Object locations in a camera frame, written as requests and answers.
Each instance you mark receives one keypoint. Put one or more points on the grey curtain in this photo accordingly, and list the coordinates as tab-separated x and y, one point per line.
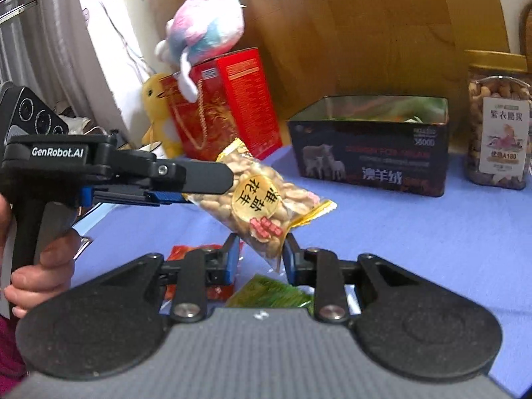
37	29

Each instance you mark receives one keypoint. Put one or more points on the wooden headboard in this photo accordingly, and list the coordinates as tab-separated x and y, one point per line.
353	29

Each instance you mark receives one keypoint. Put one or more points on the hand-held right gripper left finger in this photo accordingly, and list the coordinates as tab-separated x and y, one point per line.
233	264

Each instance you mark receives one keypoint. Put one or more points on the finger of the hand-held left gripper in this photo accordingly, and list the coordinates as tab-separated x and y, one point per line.
195	176
166	197

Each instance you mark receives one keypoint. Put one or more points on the person's pink clothing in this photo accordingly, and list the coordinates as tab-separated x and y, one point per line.
10	349

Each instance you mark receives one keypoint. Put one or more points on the person's left hand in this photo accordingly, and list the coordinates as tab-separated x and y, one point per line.
45	278

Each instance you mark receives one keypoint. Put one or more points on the pastel plush toy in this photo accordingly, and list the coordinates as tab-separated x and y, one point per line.
208	25

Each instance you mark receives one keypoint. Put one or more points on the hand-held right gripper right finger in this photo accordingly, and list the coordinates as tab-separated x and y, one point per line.
290	268

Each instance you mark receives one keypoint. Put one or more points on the blue printed bed sheet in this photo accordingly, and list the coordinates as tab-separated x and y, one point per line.
395	232

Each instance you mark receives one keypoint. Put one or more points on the clear nut jar gold lid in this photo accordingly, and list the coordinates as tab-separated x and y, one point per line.
498	133

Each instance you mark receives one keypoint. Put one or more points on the red gift box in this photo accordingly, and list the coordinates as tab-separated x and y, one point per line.
237	104

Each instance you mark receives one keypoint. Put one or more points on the yellow duck plush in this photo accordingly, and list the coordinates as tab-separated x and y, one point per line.
158	112

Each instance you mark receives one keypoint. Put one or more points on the peanut packet with yellow edges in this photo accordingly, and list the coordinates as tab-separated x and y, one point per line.
257	199

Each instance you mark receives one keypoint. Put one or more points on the green snack packet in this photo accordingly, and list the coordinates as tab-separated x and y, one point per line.
266	293

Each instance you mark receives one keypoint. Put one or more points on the black tin box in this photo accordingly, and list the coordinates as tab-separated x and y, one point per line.
365	162

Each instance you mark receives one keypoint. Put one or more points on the red snack packet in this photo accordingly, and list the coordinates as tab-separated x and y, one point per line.
178	251

